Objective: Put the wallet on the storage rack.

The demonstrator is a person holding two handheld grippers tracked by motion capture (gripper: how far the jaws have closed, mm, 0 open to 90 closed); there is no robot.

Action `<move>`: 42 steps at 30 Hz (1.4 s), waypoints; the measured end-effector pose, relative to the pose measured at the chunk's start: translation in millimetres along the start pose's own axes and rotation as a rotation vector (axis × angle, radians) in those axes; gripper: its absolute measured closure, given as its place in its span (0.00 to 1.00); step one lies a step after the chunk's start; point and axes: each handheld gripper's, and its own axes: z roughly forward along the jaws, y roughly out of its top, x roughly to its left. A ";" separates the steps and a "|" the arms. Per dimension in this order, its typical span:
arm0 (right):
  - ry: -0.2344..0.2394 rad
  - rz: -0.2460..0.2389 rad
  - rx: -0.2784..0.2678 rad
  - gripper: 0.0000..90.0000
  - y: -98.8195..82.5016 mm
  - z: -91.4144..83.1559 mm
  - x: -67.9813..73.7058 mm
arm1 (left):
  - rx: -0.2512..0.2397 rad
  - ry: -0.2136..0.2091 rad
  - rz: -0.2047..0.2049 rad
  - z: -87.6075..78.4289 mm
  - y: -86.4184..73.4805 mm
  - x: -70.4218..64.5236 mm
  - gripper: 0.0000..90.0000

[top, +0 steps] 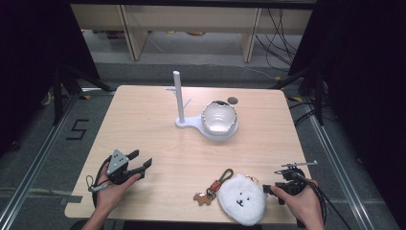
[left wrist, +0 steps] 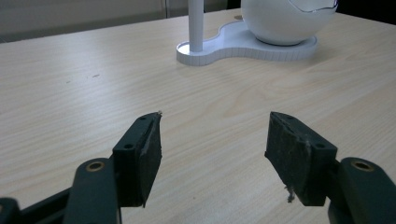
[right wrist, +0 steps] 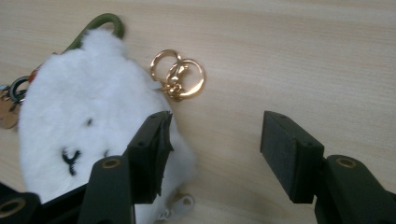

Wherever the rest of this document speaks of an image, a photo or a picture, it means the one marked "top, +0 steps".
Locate grey plug with cord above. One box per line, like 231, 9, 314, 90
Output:
85, 174, 111, 193

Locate beige wooden cabinet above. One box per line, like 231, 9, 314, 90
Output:
70, 4, 314, 64

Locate person's left hand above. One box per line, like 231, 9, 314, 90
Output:
94, 172, 142, 215

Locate white floor cable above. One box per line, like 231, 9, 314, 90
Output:
236, 63, 279, 81

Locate black hanging cables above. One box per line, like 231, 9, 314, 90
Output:
255, 9, 303, 73

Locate person's right hand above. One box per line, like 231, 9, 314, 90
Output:
270, 178, 326, 224

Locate black curtain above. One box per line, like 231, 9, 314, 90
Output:
288, 0, 406, 224
0, 0, 100, 157

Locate aluminium floor rail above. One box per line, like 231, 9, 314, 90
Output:
0, 87, 116, 230
300, 102, 377, 230

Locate grey tape strip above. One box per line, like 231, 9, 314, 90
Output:
58, 195, 83, 206

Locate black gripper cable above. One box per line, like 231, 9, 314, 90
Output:
91, 155, 113, 209
288, 171, 352, 230

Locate white fluffy bear pouch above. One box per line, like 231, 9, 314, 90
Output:
217, 172, 267, 227

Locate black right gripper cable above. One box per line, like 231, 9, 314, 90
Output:
288, 171, 352, 230

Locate keychain with brown dog charm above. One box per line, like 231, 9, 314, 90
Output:
192, 168, 235, 207

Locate black floor cables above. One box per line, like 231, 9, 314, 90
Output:
288, 100, 320, 127

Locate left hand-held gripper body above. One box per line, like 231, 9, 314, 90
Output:
103, 149, 142, 186

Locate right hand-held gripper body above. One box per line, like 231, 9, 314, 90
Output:
274, 160, 319, 196

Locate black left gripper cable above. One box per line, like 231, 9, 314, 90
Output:
91, 155, 113, 209

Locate black metal stand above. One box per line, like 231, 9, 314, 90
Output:
271, 65, 327, 127
52, 66, 116, 126

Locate white branched stand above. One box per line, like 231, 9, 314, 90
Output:
165, 70, 239, 142

